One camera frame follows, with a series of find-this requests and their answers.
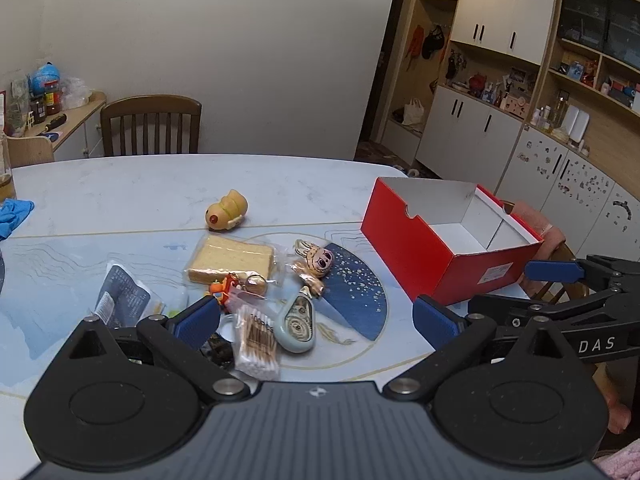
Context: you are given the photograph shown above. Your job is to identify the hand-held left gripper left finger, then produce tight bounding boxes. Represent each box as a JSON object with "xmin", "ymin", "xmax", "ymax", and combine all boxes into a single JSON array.
[{"xmin": 67, "ymin": 296, "xmax": 251, "ymax": 403}]

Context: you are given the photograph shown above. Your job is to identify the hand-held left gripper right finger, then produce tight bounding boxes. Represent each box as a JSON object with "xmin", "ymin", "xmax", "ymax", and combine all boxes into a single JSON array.
[{"xmin": 382, "ymin": 295, "xmax": 581, "ymax": 403}]

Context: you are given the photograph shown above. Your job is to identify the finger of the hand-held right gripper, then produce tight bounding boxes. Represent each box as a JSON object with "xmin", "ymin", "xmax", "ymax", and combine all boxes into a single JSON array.
[
  {"xmin": 467, "ymin": 290, "xmax": 640, "ymax": 329},
  {"xmin": 524, "ymin": 255, "xmax": 640, "ymax": 292}
]

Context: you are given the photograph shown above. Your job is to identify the orange toy figure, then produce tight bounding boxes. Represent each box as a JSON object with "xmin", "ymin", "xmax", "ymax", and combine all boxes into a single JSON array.
[{"xmin": 209, "ymin": 272, "xmax": 242, "ymax": 311}]

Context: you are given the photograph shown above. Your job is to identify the black snack packet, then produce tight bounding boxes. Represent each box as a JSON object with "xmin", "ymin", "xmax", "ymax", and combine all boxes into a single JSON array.
[{"xmin": 202, "ymin": 332, "xmax": 236, "ymax": 367}]

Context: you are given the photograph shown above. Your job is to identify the cotton swab pack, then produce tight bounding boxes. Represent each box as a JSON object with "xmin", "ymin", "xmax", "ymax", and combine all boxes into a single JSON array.
[{"xmin": 231, "ymin": 305, "xmax": 281, "ymax": 381}]

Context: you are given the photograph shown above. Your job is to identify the bread slice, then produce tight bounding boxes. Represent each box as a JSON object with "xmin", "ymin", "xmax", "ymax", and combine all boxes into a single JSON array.
[{"xmin": 186, "ymin": 235, "xmax": 277, "ymax": 285}]

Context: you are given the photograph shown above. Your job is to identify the orange biscuit snack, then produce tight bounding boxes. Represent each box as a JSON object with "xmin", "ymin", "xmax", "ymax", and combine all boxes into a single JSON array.
[{"xmin": 240, "ymin": 272, "xmax": 271, "ymax": 301}]

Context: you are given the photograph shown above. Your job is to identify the dark blue labelled packet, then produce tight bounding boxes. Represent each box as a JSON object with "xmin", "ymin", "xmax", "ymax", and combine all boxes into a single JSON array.
[{"xmin": 95, "ymin": 260, "xmax": 152, "ymax": 328}]

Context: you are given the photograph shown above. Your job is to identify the red cardboard box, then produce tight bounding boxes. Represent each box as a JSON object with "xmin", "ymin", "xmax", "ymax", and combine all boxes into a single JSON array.
[{"xmin": 361, "ymin": 176, "xmax": 545, "ymax": 306}]

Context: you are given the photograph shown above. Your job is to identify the pale green correction tape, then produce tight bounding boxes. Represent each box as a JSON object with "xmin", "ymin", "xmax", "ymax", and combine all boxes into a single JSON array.
[{"xmin": 272, "ymin": 286, "xmax": 318, "ymax": 354}]

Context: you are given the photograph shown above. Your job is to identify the gold candy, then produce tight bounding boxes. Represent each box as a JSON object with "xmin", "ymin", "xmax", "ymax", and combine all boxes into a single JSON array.
[{"xmin": 295, "ymin": 272, "xmax": 327, "ymax": 299}]

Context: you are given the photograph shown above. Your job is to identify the rabbit keychain toy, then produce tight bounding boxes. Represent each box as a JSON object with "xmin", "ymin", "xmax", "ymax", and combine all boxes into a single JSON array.
[{"xmin": 291, "ymin": 239, "xmax": 334, "ymax": 279}]

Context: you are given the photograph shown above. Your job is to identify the person's right hand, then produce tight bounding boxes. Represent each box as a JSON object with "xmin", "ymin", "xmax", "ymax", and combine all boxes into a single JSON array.
[{"xmin": 606, "ymin": 372, "xmax": 632, "ymax": 435}]

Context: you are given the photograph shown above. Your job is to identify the wooden chair with towel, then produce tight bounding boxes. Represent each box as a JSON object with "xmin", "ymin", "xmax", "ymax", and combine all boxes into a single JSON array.
[{"xmin": 500, "ymin": 200, "xmax": 593, "ymax": 306}]

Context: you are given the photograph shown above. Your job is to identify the pink towel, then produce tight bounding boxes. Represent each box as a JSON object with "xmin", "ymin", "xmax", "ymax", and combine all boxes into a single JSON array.
[{"xmin": 512, "ymin": 201, "xmax": 566, "ymax": 261}]

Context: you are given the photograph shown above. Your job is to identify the pink fuzzy clothing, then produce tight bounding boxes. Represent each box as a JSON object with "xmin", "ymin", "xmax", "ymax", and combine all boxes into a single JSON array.
[{"xmin": 592, "ymin": 437, "xmax": 640, "ymax": 480}]

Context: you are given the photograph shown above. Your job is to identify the patterned floor rug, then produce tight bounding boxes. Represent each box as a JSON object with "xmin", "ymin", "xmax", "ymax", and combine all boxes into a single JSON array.
[{"xmin": 355, "ymin": 140, "xmax": 418, "ymax": 172}]

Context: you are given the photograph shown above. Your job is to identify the blue cloth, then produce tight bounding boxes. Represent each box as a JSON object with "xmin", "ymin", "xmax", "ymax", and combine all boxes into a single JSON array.
[{"xmin": 0, "ymin": 199, "xmax": 36, "ymax": 241}]

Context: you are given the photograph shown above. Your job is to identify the beige tote bag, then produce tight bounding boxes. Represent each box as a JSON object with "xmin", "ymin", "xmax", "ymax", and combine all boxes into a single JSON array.
[{"xmin": 401, "ymin": 99, "xmax": 426, "ymax": 127}]

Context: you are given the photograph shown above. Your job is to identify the dark wooden chair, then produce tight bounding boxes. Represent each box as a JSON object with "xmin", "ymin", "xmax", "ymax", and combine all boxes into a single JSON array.
[{"xmin": 100, "ymin": 95, "xmax": 203, "ymax": 157}]

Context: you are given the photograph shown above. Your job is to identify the light wooden chair back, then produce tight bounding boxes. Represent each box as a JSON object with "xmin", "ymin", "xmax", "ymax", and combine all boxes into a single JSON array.
[{"xmin": 5, "ymin": 135, "xmax": 56, "ymax": 168}]

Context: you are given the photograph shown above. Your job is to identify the drinking glass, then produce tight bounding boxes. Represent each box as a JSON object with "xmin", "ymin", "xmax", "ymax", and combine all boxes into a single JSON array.
[{"xmin": 0, "ymin": 132, "xmax": 18, "ymax": 201}]

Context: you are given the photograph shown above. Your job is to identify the clear plastic bag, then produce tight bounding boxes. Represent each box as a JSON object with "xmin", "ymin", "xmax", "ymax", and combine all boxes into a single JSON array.
[{"xmin": 61, "ymin": 77, "xmax": 93, "ymax": 109}]

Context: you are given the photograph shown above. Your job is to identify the red sauce jar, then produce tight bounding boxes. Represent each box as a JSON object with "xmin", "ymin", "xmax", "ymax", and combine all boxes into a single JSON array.
[{"xmin": 44, "ymin": 81, "xmax": 63, "ymax": 116}]

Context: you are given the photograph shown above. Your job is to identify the orange hanging bag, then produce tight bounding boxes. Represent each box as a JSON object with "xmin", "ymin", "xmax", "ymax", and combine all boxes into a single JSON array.
[{"xmin": 405, "ymin": 25, "xmax": 425, "ymax": 72}]

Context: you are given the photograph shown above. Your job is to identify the white wall cabinet unit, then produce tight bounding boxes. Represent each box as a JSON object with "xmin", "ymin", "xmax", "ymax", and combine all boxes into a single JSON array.
[{"xmin": 375, "ymin": 0, "xmax": 640, "ymax": 281}]

